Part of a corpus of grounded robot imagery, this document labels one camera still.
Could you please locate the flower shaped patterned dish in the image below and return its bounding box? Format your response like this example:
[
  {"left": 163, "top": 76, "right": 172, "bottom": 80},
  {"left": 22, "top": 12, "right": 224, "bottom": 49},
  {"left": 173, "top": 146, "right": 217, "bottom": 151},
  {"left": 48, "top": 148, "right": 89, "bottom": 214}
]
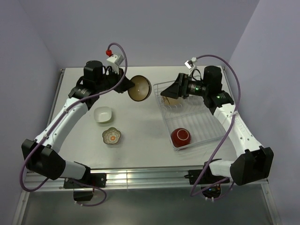
[{"left": 102, "top": 127, "right": 122, "bottom": 145}]

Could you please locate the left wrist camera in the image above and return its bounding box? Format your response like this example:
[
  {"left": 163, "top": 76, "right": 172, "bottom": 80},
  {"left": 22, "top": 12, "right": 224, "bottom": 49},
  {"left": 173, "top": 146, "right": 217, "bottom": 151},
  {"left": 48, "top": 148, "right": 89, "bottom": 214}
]
[{"left": 105, "top": 50, "right": 124, "bottom": 74}]

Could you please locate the aluminium frame rail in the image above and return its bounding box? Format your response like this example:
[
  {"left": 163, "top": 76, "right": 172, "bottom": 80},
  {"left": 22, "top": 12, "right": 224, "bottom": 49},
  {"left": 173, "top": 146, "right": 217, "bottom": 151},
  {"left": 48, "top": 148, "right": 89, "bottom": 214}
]
[{"left": 22, "top": 166, "right": 269, "bottom": 193}]

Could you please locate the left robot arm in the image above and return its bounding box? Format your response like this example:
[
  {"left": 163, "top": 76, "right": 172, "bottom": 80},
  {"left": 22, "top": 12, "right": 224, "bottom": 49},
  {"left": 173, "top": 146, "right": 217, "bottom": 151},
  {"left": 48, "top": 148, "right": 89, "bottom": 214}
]
[{"left": 19, "top": 60, "right": 134, "bottom": 187}]

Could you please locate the brown rimmed beige bowl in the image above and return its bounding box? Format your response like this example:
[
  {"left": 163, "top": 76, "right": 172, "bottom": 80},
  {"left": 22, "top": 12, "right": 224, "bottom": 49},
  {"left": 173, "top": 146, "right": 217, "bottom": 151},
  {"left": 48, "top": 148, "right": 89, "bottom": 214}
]
[{"left": 127, "top": 75, "right": 152, "bottom": 102}]

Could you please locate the red bowl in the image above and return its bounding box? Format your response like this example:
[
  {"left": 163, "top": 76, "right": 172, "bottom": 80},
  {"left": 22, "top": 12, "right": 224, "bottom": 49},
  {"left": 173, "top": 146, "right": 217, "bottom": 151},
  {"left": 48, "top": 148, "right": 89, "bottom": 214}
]
[{"left": 171, "top": 127, "right": 191, "bottom": 148}]

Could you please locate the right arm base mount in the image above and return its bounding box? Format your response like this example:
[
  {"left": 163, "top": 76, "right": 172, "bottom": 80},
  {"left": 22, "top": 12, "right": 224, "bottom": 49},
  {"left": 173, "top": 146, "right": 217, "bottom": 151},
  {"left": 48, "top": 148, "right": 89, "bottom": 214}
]
[{"left": 184, "top": 168, "right": 230, "bottom": 199}]

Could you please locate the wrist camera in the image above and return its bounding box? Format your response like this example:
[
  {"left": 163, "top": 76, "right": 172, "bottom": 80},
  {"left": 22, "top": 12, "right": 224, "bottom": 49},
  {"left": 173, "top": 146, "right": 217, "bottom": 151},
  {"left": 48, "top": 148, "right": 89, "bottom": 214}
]
[
  {"left": 184, "top": 57, "right": 197, "bottom": 74},
  {"left": 105, "top": 50, "right": 124, "bottom": 74}
]

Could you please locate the white wire dish rack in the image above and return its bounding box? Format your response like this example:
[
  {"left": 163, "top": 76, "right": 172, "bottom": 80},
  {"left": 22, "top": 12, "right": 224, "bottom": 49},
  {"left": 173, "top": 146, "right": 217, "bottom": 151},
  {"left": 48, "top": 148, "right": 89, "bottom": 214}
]
[{"left": 152, "top": 81, "right": 226, "bottom": 150}]

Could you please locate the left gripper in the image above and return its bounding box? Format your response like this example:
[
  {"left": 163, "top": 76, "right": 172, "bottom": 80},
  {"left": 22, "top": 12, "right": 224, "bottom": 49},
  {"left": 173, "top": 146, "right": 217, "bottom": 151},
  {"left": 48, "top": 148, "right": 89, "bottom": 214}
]
[{"left": 95, "top": 66, "right": 135, "bottom": 93}]

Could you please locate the beige bowl with flower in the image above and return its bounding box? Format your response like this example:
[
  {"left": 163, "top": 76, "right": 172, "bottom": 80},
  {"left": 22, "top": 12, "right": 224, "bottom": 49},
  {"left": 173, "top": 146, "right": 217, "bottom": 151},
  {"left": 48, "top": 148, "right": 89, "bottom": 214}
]
[{"left": 161, "top": 96, "right": 181, "bottom": 106}]

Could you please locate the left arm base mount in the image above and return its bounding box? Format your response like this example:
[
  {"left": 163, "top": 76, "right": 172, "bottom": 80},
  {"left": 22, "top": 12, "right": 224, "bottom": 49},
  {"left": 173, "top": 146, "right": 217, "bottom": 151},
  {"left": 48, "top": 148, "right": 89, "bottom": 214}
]
[{"left": 63, "top": 173, "right": 107, "bottom": 207}]

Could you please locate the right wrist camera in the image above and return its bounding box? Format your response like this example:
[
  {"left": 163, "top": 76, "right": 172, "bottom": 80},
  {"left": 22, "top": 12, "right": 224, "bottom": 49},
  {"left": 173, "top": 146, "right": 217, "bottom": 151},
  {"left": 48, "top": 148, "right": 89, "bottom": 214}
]
[{"left": 184, "top": 57, "right": 197, "bottom": 74}]

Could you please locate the white square bowl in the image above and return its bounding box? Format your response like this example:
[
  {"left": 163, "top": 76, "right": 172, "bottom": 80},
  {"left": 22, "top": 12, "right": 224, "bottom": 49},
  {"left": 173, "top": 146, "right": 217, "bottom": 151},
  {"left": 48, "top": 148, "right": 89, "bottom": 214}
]
[{"left": 93, "top": 106, "right": 112, "bottom": 123}]

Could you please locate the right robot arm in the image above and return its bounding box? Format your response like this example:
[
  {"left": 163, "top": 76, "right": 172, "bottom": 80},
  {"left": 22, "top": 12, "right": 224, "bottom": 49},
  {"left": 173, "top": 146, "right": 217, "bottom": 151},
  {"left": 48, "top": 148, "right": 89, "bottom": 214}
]
[{"left": 161, "top": 66, "right": 274, "bottom": 186}]

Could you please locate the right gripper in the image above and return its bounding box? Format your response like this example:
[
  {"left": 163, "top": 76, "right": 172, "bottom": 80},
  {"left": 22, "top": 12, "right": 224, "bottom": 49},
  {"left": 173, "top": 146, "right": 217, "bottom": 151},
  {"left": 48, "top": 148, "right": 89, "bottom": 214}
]
[{"left": 161, "top": 73, "right": 210, "bottom": 99}]

